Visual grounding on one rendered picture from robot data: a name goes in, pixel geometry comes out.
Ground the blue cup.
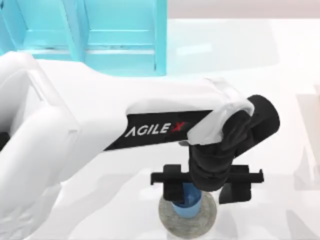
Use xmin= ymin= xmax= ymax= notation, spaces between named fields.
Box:
xmin=172 ymin=182 xmax=202 ymax=220

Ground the grey round coaster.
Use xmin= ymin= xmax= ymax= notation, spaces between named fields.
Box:
xmin=157 ymin=192 xmax=218 ymax=236

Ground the light blue rack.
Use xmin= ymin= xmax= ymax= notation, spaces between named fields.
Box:
xmin=0 ymin=0 xmax=168 ymax=77

